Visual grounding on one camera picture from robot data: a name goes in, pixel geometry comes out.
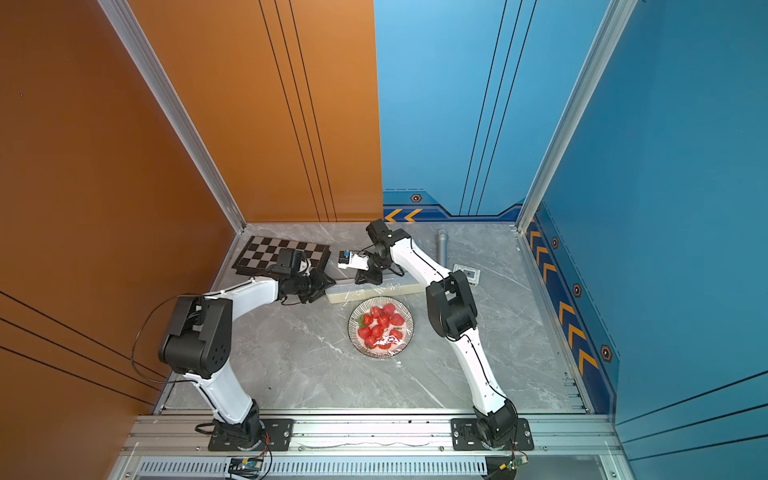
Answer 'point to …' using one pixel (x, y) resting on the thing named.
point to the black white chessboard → (261, 253)
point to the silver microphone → (442, 240)
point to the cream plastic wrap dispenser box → (393, 284)
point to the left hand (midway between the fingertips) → (336, 280)
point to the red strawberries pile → (376, 328)
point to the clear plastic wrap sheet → (380, 327)
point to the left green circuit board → (245, 467)
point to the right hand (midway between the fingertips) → (361, 275)
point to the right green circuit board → (504, 466)
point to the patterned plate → (396, 347)
